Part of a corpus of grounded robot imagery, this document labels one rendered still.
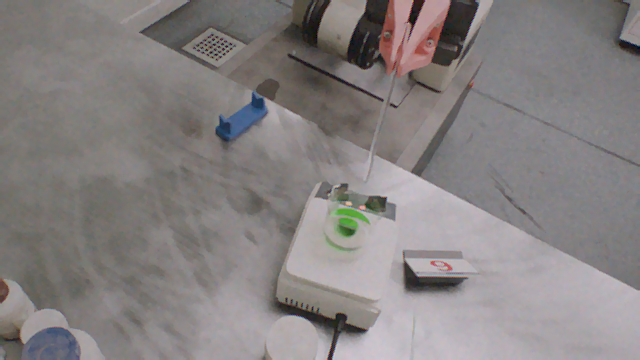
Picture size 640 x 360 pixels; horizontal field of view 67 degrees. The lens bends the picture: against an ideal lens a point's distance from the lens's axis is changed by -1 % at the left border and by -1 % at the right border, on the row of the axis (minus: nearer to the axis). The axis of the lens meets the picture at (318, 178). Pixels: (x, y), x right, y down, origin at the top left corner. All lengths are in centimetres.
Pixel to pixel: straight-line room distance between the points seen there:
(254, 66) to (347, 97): 31
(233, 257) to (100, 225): 19
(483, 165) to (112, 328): 159
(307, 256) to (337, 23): 86
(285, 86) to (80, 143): 81
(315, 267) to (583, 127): 195
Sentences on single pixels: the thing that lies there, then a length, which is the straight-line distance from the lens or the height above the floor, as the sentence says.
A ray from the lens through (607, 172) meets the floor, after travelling 228.
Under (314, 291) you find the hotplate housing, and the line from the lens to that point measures 60.
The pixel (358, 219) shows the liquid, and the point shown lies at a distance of 60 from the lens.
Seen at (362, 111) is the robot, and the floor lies 37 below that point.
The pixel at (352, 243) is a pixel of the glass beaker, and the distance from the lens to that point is 56.
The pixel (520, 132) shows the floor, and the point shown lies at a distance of 222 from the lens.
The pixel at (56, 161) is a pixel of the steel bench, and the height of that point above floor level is 75.
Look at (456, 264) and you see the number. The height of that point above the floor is 77.
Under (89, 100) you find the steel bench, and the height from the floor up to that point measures 75.
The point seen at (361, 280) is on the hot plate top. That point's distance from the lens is 59.
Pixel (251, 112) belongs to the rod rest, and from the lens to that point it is 86.
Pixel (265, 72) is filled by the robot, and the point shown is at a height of 36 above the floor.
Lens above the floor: 135
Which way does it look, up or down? 50 degrees down
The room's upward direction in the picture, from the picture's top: 11 degrees clockwise
